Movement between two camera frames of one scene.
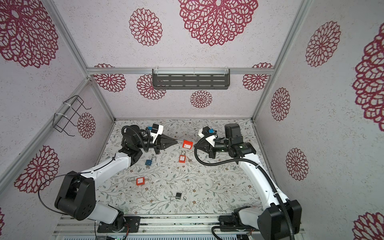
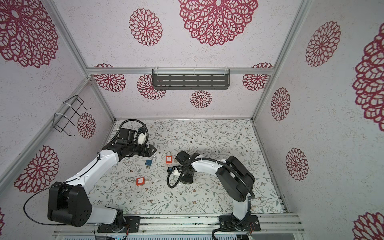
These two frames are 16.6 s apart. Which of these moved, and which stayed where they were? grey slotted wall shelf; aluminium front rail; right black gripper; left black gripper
Moved: left black gripper; right black gripper
Stayed: aluminium front rail; grey slotted wall shelf
